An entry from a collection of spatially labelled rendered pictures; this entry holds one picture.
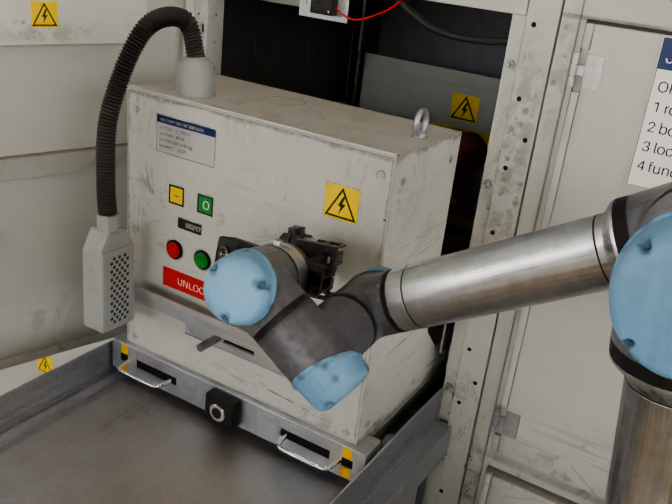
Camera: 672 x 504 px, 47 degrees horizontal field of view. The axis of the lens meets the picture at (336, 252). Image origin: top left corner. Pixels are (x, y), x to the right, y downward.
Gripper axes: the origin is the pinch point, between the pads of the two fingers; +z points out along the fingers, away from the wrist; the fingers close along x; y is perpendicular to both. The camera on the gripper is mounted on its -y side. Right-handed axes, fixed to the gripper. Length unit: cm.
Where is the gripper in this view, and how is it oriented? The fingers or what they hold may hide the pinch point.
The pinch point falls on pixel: (308, 252)
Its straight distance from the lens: 112.8
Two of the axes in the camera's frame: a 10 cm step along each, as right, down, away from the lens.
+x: 1.7, -9.7, -1.4
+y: 9.6, 2.0, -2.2
